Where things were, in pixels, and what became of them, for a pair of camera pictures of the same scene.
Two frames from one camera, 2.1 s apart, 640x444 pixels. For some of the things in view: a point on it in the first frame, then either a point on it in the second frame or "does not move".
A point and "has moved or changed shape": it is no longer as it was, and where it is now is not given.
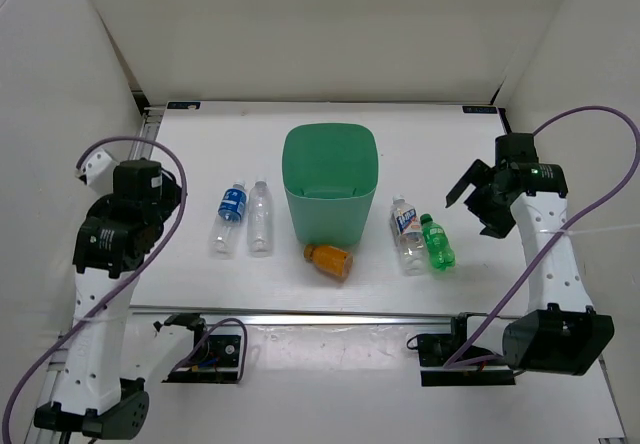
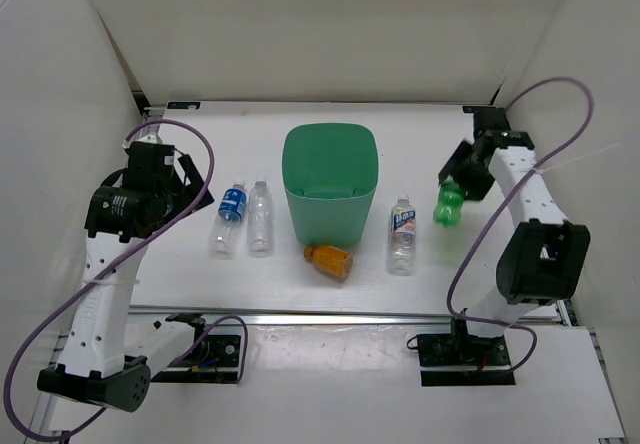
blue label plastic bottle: x=231 y=212 does not move
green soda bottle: x=439 y=245 to x=449 y=207
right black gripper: x=478 y=175 to x=454 y=165
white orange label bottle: x=408 y=235 has moved or changed shape
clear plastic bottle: x=260 y=220 does not move
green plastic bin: x=330 y=177 does not move
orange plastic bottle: x=335 y=263 does not move
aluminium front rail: x=291 y=316 does not move
